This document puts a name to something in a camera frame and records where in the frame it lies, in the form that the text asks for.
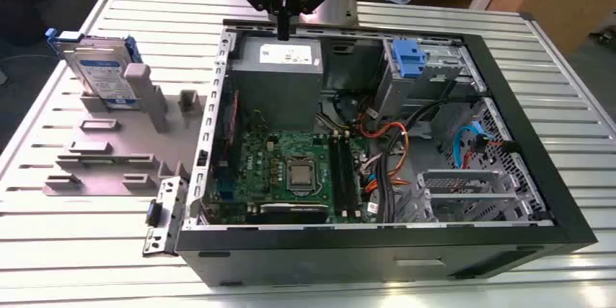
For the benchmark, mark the black graphics card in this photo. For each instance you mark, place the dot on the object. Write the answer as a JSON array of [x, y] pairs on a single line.
[[288, 214]]

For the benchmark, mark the black RAM slot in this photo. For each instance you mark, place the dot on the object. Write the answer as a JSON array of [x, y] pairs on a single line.
[[350, 174], [338, 174]]

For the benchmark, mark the metal drive cage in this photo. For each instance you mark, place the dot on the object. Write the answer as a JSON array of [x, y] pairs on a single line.
[[410, 95]]

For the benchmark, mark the blue drive latch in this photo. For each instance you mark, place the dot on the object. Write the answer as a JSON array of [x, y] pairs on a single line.
[[408, 59]]

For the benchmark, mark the metal disk bay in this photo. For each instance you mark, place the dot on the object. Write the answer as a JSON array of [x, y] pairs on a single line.
[[471, 196]]

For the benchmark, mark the grey parts rack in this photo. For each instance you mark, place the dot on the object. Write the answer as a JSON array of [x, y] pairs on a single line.
[[135, 153]]

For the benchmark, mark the green RAM stick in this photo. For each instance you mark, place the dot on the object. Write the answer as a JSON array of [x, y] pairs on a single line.
[[103, 159]]

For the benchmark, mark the grey power supply unit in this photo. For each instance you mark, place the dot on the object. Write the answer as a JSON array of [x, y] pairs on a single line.
[[274, 95]]

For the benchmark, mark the hard disk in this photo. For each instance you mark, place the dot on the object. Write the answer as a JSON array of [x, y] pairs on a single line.
[[102, 73]]

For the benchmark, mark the silver CPU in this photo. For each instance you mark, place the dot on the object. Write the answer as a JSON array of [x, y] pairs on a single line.
[[302, 174]]

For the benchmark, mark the black chair base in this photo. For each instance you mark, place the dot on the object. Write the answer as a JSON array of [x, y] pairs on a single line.
[[604, 34]]

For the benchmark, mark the black PC case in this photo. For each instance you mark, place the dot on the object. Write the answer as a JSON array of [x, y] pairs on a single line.
[[336, 261]]

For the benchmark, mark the green motherboard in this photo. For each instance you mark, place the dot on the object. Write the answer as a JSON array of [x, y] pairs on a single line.
[[260, 149]]

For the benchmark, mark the CPU socket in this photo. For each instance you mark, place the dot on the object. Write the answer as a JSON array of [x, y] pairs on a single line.
[[300, 159]]

